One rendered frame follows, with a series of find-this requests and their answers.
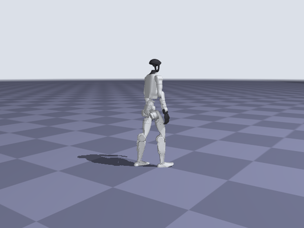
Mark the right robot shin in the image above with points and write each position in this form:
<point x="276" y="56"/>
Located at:
<point x="161" y="148"/>

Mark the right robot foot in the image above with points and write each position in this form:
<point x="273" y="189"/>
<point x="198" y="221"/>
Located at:
<point x="166" y="164"/>

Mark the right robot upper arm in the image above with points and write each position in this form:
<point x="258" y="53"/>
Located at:
<point x="159" y="80"/>

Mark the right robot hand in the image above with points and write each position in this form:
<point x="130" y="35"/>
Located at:
<point x="166" y="116"/>

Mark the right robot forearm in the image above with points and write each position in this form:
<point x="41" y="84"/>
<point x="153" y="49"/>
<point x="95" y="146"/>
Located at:
<point x="162" y="101"/>

